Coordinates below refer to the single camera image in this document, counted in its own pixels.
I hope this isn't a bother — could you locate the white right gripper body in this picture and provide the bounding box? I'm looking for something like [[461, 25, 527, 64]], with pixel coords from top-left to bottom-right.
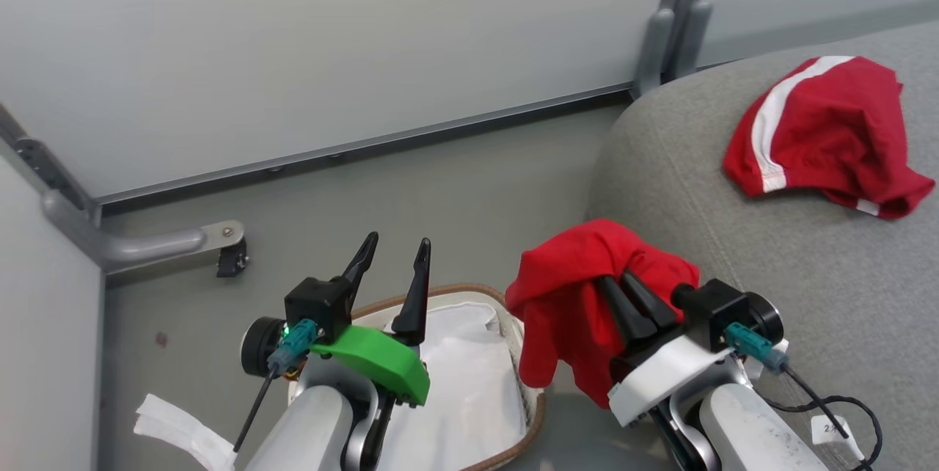
[[607, 323, 736, 429]]

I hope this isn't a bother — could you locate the small white cable label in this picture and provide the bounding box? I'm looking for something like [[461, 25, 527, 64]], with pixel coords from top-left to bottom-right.
[[810, 415, 867, 462]]

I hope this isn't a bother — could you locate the red garment with white stripe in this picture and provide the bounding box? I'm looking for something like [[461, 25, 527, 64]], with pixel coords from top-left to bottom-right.
[[723, 55, 937, 221]]

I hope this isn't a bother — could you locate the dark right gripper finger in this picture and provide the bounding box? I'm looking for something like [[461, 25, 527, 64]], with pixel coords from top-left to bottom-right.
[[596, 275, 659, 346], [622, 269, 681, 331]]

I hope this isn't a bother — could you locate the short grey partition foot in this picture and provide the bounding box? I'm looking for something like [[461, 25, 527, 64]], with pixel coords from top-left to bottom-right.
[[671, 1, 715, 81], [632, 8, 676, 99]]

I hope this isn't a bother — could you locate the plain red garment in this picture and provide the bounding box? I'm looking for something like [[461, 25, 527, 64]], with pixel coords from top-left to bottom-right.
[[505, 219, 702, 411]]

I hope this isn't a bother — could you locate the grey partition bottom rail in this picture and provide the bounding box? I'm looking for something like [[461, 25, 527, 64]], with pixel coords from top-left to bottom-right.
[[95, 82, 634, 208]]

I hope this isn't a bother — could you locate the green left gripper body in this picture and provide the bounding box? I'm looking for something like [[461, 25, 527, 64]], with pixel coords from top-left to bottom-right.
[[310, 324, 431, 407]]

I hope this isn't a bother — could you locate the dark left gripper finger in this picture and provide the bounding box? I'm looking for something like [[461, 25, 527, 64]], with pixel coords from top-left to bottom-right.
[[390, 238, 433, 347], [340, 232, 380, 310]]

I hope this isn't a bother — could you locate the black left cable teal plug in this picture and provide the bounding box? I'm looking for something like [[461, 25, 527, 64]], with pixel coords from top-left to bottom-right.
[[233, 318, 321, 454]]

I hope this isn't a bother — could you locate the black right cable teal plug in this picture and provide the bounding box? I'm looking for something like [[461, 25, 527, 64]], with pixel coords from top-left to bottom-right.
[[724, 322, 884, 471]]

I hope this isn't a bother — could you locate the white paper strip tag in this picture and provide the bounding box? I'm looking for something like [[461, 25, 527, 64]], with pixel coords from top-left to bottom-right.
[[134, 393, 240, 471]]

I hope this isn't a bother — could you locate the black cable teal plug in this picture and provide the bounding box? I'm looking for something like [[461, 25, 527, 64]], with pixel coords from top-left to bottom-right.
[[233, 318, 321, 454], [724, 322, 884, 471]]

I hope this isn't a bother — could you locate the grey hinged partition post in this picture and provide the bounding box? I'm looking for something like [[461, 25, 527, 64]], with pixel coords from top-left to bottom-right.
[[0, 104, 101, 228]]

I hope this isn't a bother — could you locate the grey fabric sofa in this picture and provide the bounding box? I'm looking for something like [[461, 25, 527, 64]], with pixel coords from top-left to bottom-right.
[[543, 20, 939, 471]]

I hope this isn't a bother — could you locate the long grey partition foot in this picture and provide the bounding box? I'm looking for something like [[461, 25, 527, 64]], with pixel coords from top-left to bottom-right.
[[42, 190, 246, 274]]

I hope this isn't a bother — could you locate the black caster wheel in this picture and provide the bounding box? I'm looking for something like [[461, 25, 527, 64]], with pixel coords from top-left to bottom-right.
[[217, 239, 251, 279]]

